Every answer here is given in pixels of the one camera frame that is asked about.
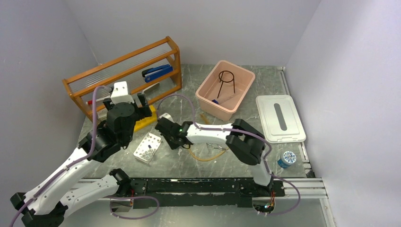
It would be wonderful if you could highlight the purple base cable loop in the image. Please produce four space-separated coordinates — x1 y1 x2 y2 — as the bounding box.
109 194 160 220

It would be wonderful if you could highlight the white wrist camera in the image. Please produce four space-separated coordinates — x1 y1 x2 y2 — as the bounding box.
158 113 174 122
110 81 135 105

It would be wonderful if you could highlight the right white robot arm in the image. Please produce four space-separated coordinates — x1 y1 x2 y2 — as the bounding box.
155 117 273 196

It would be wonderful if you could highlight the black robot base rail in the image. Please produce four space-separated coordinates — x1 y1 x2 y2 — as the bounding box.
115 177 285 209

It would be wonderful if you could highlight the orange wooden shelf rack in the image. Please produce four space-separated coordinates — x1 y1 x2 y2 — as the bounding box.
62 36 182 118

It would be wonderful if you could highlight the brown bristle tube brush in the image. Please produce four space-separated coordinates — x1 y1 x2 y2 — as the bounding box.
200 114 210 124

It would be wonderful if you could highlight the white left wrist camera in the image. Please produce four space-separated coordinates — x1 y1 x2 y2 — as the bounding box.
110 81 135 105

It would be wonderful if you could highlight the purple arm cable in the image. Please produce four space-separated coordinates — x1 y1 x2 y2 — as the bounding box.
156 94 301 217
9 85 113 227

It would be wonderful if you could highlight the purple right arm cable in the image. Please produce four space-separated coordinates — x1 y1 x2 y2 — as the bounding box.
156 94 301 217

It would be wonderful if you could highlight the white plastic bin lid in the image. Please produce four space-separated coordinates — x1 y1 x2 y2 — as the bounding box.
256 95 306 143

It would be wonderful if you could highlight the white test tube rack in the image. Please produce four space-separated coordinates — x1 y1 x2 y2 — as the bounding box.
133 132 162 164

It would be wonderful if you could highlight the blue black stapler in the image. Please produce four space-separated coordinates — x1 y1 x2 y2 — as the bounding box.
141 64 173 83

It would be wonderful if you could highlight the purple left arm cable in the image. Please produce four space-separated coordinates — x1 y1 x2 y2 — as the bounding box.
9 85 113 227

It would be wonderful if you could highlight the black wire tripod stand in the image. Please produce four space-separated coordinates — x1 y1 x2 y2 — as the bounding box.
217 70 235 98

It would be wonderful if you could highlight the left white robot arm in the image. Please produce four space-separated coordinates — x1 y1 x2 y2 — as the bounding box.
10 93 152 227

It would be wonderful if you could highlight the yellow foam tray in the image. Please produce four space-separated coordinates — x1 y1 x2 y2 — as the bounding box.
134 105 157 132

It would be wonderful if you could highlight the blue white round container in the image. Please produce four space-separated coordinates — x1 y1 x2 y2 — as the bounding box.
277 151 296 169

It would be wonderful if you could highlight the yellow rubber tubing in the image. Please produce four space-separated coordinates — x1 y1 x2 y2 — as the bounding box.
188 148 229 162

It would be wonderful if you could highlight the pink plastic bin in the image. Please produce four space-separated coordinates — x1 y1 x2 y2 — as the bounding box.
195 60 256 121

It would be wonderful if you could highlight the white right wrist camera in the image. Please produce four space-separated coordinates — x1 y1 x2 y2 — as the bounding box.
158 113 174 122

